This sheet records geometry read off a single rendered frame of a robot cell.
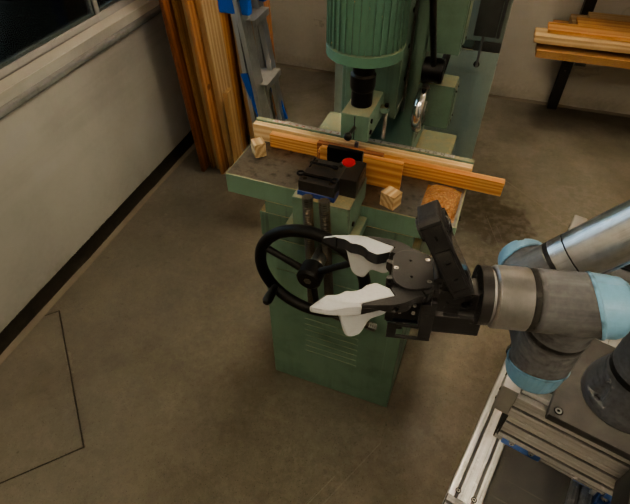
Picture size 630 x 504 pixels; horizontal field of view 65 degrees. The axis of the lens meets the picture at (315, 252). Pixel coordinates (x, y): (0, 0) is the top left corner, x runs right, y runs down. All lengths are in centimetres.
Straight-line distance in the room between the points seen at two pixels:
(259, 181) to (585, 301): 88
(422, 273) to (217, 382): 146
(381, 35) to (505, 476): 123
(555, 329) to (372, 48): 71
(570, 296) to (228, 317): 169
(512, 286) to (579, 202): 241
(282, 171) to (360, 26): 43
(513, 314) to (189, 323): 170
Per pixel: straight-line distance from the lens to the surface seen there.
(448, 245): 54
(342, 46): 113
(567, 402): 107
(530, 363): 69
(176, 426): 191
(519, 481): 166
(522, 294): 59
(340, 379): 183
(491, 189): 130
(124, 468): 190
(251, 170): 133
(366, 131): 123
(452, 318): 62
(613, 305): 63
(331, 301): 54
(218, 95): 267
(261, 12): 208
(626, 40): 325
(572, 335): 64
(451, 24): 132
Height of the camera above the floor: 166
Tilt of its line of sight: 45 degrees down
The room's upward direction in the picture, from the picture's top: straight up
